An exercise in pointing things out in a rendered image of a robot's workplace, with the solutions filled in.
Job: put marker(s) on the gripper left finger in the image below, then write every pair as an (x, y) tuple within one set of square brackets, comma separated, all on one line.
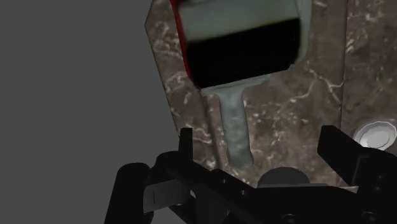
[(186, 145)]

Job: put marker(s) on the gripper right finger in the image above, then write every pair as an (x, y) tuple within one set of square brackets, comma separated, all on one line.
[(347, 155)]

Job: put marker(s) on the white round bowl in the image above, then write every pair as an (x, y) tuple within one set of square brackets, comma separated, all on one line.
[(377, 136)]

